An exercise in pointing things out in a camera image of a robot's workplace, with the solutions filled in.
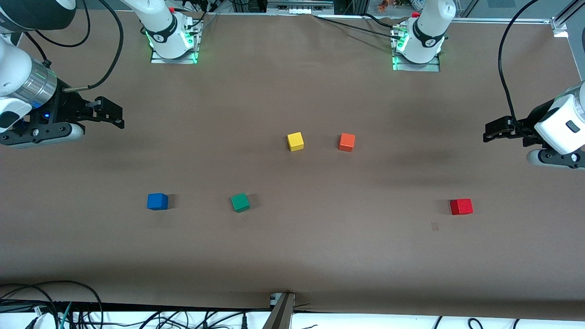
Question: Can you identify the red wooden block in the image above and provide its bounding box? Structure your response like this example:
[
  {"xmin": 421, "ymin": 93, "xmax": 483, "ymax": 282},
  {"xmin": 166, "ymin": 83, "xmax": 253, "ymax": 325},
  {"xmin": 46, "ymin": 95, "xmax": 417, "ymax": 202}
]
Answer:
[{"xmin": 450, "ymin": 198, "xmax": 474, "ymax": 216}]

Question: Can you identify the blue wooden block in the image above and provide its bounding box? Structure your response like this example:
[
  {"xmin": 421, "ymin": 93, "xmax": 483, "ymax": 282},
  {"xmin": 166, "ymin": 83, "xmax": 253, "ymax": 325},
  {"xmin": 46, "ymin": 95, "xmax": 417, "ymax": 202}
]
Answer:
[{"xmin": 147, "ymin": 193, "xmax": 169, "ymax": 211}]

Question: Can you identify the green wooden block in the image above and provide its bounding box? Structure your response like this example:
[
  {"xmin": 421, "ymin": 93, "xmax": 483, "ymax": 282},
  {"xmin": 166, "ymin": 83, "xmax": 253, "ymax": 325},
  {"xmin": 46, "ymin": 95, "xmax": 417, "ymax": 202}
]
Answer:
[{"xmin": 230, "ymin": 192, "xmax": 251, "ymax": 213}]

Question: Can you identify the brown paper table cover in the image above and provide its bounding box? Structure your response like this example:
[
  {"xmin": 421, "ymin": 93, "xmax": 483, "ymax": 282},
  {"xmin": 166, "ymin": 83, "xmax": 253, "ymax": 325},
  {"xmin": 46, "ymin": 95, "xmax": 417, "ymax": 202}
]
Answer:
[{"xmin": 0, "ymin": 9, "xmax": 585, "ymax": 320}]

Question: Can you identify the aluminium profile beam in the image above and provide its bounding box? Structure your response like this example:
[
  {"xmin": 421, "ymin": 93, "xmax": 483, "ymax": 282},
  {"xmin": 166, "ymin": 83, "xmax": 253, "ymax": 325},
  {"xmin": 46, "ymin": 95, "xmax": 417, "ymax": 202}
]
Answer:
[{"xmin": 263, "ymin": 292, "xmax": 296, "ymax": 329}]

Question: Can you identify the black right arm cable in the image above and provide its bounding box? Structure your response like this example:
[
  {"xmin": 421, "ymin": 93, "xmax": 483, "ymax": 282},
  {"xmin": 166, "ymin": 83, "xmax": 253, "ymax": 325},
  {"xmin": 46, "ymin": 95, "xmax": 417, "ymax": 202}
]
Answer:
[{"xmin": 22, "ymin": 0, "xmax": 125, "ymax": 92}]

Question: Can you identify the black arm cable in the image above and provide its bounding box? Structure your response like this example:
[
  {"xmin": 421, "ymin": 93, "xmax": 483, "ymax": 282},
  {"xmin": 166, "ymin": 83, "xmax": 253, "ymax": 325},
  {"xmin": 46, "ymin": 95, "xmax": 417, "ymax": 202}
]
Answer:
[
  {"xmin": 22, "ymin": 0, "xmax": 125, "ymax": 92},
  {"xmin": 497, "ymin": 0, "xmax": 542, "ymax": 138}
]

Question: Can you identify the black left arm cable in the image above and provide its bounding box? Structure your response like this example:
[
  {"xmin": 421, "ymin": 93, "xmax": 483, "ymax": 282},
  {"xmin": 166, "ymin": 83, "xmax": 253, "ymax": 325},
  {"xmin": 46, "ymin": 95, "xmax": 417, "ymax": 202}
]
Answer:
[{"xmin": 497, "ymin": 0, "xmax": 542, "ymax": 138}]

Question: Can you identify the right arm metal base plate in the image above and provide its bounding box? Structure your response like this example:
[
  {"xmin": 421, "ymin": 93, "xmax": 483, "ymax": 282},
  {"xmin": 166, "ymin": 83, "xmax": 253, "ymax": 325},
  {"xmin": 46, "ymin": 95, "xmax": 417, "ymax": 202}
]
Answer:
[{"xmin": 150, "ymin": 21, "xmax": 202, "ymax": 64}]

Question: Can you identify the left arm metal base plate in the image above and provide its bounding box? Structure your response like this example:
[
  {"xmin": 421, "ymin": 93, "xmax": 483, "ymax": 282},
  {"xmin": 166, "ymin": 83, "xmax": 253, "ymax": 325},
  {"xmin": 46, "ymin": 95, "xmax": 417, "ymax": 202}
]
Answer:
[{"xmin": 392, "ymin": 27, "xmax": 441, "ymax": 72}]

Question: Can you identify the metal corner bracket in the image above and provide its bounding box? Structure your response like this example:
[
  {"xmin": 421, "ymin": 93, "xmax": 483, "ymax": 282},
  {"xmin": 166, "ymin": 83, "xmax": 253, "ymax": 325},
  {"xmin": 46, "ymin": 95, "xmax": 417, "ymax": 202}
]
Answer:
[{"xmin": 551, "ymin": 16, "xmax": 570, "ymax": 37}]

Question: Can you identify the aluminium frame rail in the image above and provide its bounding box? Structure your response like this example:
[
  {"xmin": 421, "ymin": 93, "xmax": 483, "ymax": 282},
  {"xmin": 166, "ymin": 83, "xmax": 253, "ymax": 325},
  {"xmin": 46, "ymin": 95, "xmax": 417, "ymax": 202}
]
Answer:
[{"xmin": 555, "ymin": 0, "xmax": 585, "ymax": 28}]

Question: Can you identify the black base cable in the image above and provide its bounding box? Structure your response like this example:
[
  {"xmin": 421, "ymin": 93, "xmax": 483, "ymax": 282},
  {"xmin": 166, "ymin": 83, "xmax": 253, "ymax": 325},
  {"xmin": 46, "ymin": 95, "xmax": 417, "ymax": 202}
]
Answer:
[
  {"xmin": 313, "ymin": 15, "xmax": 403, "ymax": 38},
  {"xmin": 181, "ymin": 0, "xmax": 220, "ymax": 35},
  {"xmin": 361, "ymin": 13, "xmax": 407, "ymax": 29}
]

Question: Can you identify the green cable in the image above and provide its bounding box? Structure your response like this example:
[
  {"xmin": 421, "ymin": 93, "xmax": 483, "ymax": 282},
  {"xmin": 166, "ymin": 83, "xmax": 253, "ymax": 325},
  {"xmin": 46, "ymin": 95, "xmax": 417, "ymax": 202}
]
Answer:
[{"xmin": 58, "ymin": 302, "xmax": 73, "ymax": 329}]

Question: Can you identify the black cable tangle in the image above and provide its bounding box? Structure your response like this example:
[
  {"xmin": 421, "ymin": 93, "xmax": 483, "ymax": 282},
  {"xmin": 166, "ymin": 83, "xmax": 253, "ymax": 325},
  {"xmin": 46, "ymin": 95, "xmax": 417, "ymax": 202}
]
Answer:
[{"xmin": 0, "ymin": 280, "xmax": 105, "ymax": 329}]

